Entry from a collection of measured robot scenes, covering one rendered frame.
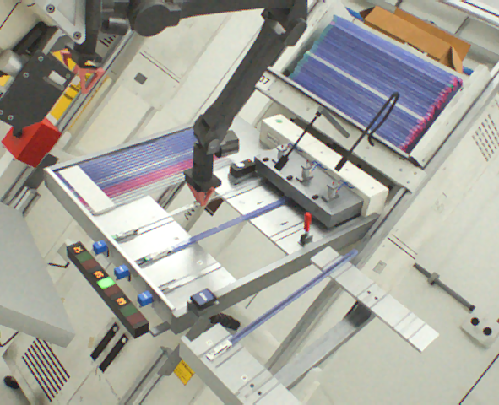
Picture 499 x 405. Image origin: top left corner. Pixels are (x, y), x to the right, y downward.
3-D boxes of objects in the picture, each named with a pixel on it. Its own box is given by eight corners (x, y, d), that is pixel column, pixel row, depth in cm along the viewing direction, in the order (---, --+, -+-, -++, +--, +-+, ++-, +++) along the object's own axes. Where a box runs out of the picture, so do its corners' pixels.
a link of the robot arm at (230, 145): (194, 117, 173) (209, 140, 169) (232, 108, 179) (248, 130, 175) (188, 148, 183) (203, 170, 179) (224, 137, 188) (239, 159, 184)
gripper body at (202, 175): (201, 168, 190) (202, 147, 185) (222, 186, 184) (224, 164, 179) (181, 175, 186) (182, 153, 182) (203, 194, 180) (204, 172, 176)
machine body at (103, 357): (89, 538, 184) (223, 364, 181) (-10, 369, 225) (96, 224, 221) (215, 518, 237) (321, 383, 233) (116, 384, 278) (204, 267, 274)
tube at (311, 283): (203, 367, 137) (203, 364, 136) (198, 363, 138) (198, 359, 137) (357, 254, 165) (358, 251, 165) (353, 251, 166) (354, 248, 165)
